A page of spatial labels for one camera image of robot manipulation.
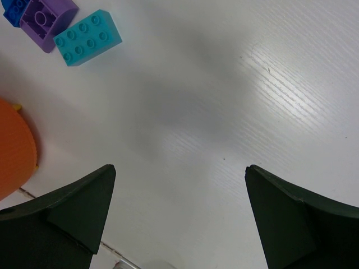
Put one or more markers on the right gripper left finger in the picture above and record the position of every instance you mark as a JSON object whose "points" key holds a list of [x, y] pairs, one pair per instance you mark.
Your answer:
{"points": [[61, 229]]}

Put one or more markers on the purple arch lego brick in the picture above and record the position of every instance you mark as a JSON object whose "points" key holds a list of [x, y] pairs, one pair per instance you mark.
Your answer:
{"points": [[42, 20]]}

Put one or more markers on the yellow-green lego brick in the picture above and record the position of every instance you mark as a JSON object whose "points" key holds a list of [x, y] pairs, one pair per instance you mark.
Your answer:
{"points": [[17, 107]]}

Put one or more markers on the teal 2x4 lego brick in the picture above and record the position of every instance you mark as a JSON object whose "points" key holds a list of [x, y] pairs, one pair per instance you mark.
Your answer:
{"points": [[88, 38]]}

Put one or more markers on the blue rounded lego brick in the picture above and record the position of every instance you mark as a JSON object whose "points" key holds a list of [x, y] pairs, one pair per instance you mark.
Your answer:
{"points": [[13, 10]]}

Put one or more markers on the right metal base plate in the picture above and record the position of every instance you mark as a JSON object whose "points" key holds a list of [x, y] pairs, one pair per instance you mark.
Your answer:
{"points": [[125, 263]]}

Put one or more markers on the orange round divided container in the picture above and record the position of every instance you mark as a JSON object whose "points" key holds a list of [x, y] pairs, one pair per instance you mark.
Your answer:
{"points": [[19, 157]]}

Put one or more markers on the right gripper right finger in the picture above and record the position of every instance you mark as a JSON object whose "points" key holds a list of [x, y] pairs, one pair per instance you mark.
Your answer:
{"points": [[299, 228]]}

